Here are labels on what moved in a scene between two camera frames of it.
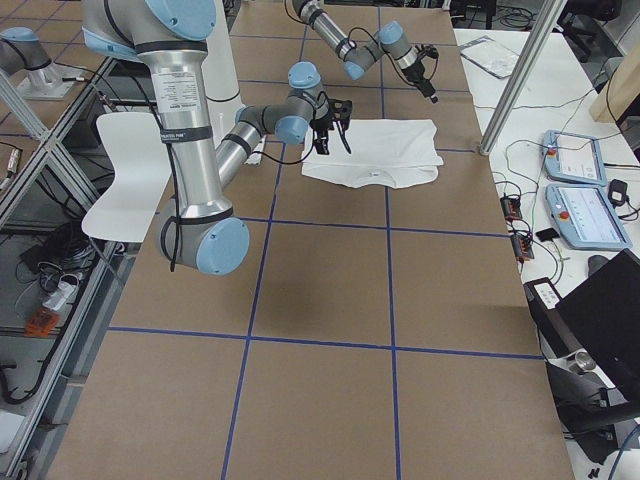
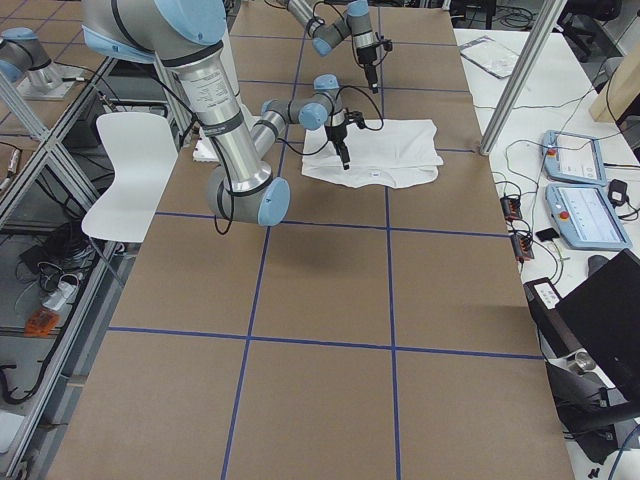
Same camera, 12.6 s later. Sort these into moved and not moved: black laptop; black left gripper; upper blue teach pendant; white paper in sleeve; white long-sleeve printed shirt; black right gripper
Moved: black right gripper; black left gripper
Not moved: white paper in sleeve; white long-sleeve printed shirt; black laptop; upper blue teach pendant
